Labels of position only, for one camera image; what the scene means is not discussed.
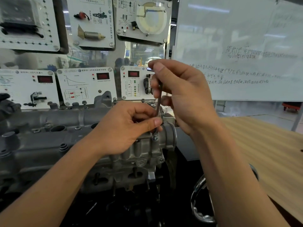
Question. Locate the person's left hand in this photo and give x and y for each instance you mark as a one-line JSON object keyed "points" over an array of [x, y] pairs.
{"points": [[123, 132]]}

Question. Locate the person's left forearm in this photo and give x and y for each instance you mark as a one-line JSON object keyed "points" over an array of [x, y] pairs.
{"points": [[52, 186]]}

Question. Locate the person's right forearm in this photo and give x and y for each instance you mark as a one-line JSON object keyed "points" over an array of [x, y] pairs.
{"points": [[232, 182]]}

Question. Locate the person's right hand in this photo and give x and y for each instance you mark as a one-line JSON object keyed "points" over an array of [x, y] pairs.
{"points": [[189, 96]]}

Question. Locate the small metal bolt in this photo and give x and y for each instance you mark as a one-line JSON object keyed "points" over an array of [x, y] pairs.
{"points": [[155, 137]]}

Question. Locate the white panel with black module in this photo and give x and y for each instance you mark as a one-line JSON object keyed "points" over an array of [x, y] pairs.
{"points": [[26, 21]]}

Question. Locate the white panel with injector parts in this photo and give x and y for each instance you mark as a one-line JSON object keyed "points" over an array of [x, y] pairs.
{"points": [[92, 21]]}

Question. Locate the person's left thumb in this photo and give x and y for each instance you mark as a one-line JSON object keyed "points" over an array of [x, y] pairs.
{"points": [[151, 125]]}

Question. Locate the person's right thumb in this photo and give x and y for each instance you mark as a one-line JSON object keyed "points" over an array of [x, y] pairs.
{"points": [[165, 67]]}

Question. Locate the white panel with round disc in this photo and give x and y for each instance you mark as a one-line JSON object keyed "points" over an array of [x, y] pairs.
{"points": [[146, 18]]}

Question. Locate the white panel with green lights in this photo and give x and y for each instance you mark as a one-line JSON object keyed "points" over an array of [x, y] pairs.
{"points": [[132, 85]]}

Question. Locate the large whiteboard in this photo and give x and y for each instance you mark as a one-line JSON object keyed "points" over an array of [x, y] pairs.
{"points": [[236, 33]]}

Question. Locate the white panel with black sensor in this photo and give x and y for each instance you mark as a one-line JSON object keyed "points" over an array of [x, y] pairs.
{"points": [[23, 89]]}

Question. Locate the red cart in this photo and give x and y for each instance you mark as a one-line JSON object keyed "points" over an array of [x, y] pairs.
{"points": [[291, 106]]}

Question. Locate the white panel with curve diagram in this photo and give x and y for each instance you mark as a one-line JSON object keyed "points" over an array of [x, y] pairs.
{"points": [[85, 85]]}

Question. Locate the thin metal hex key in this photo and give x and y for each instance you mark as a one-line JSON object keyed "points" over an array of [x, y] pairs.
{"points": [[159, 103]]}

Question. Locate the grey metal engine block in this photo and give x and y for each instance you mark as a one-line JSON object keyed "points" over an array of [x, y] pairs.
{"points": [[47, 148]]}

